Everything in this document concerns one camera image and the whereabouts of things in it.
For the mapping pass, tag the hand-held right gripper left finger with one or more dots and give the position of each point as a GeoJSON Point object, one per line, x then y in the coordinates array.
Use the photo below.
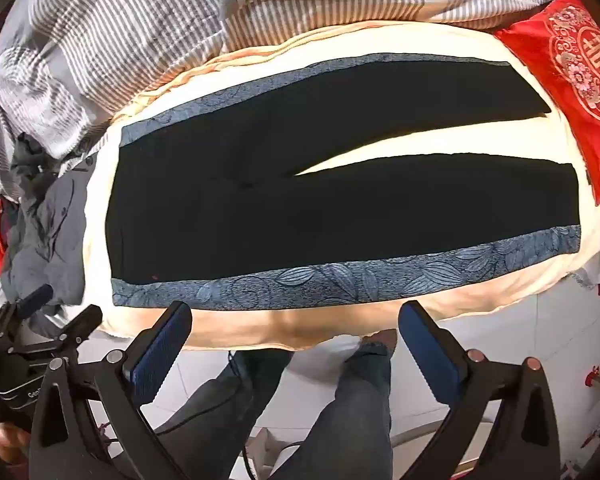
{"type": "Point", "coordinates": [160, 350]}

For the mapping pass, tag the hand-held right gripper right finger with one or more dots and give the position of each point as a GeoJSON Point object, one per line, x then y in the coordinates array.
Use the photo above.
{"type": "Point", "coordinates": [427, 355]}

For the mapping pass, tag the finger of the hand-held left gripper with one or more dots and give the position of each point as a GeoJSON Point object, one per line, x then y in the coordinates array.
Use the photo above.
{"type": "Point", "coordinates": [82, 325]}
{"type": "Point", "coordinates": [35, 302]}

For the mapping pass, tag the black pants with blue bands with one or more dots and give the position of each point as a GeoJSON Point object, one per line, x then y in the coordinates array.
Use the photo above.
{"type": "Point", "coordinates": [330, 210]}

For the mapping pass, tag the person's left hand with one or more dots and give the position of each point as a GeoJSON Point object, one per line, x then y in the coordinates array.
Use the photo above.
{"type": "Point", "coordinates": [10, 445]}

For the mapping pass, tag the grey garment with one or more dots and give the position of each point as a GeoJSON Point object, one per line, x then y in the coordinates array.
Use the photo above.
{"type": "Point", "coordinates": [50, 230]}

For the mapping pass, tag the person's left leg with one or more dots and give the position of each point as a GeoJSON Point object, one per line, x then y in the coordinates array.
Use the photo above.
{"type": "Point", "coordinates": [220, 410]}

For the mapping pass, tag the person's leg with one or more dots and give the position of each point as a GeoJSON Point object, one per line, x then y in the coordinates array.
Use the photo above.
{"type": "Point", "coordinates": [345, 410]}
{"type": "Point", "coordinates": [220, 410]}

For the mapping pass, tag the person's right leg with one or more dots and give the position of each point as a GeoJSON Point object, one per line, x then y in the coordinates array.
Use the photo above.
{"type": "Point", "coordinates": [345, 410]}

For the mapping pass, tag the dark cloth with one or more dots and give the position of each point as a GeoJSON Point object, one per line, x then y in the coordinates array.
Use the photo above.
{"type": "Point", "coordinates": [27, 155]}

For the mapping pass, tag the white printed bed sheet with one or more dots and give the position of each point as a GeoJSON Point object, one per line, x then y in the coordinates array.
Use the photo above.
{"type": "Point", "coordinates": [597, 265]}

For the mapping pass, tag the peach blanket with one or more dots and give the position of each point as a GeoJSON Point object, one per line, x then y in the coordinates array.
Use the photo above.
{"type": "Point", "coordinates": [405, 140]}

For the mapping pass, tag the grey striped duvet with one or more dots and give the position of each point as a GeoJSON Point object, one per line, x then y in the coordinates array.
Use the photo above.
{"type": "Point", "coordinates": [130, 35]}

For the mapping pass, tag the red embroidered pillow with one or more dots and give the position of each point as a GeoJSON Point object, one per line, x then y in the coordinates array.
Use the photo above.
{"type": "Point", "coordinates": [555, 85]}

